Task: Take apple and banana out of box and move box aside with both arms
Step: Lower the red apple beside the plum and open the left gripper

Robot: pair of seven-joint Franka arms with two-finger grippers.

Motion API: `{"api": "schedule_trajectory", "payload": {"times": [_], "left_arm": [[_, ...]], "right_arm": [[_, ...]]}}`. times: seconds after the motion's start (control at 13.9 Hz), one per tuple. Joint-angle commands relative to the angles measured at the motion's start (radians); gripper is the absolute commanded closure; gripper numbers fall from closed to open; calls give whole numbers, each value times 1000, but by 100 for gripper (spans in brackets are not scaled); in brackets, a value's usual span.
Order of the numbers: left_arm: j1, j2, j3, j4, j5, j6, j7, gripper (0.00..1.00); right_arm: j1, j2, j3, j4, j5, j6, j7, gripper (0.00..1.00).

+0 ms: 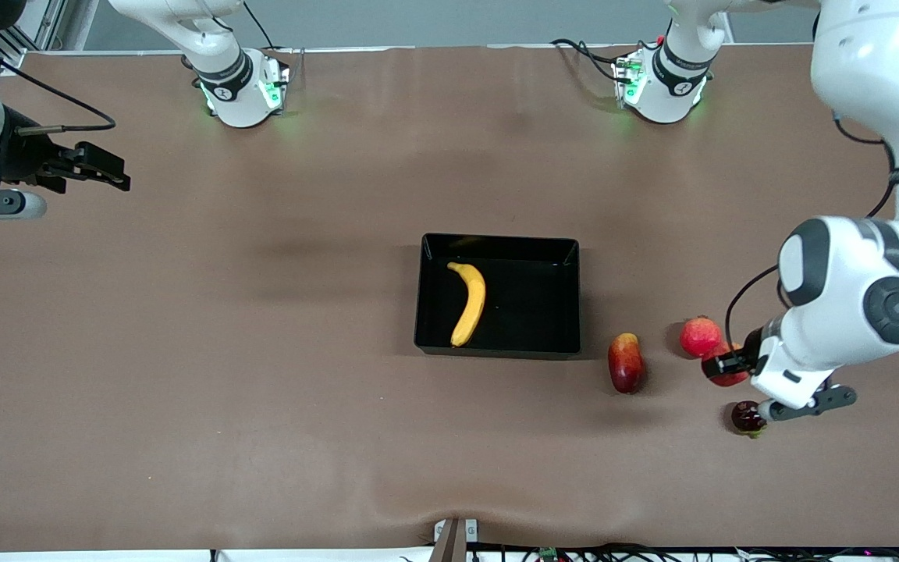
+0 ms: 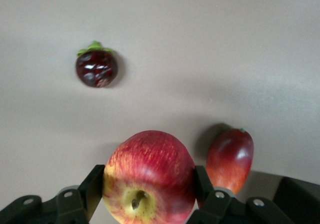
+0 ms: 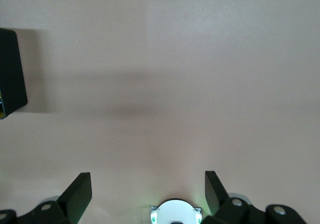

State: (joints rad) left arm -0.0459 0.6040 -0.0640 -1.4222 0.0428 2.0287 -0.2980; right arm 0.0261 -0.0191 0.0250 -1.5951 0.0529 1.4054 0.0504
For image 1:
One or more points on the dark purple mangosteen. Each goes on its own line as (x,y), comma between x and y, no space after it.
(746,417)

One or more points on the red yellow apple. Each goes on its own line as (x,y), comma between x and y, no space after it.
(730,381)

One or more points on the red yellow mango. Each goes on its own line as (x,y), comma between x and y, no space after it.
(626,365)

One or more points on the black plastic tray box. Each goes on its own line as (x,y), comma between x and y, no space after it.
(527,312)

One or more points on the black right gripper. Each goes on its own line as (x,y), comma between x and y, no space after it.
(22,161)

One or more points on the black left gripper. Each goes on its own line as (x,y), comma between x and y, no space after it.
(749,360)

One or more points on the yellow banana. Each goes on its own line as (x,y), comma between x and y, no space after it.
(471,304)

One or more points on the brown table cover sheet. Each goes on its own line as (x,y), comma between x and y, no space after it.
(262,390)

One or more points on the aluminium frame profile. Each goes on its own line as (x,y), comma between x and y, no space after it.
(44,23)

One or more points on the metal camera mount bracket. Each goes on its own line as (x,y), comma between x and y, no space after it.
(456,538)

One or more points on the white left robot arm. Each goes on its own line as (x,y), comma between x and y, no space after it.
(871,62)

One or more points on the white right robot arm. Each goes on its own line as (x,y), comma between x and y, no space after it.
(231,94)

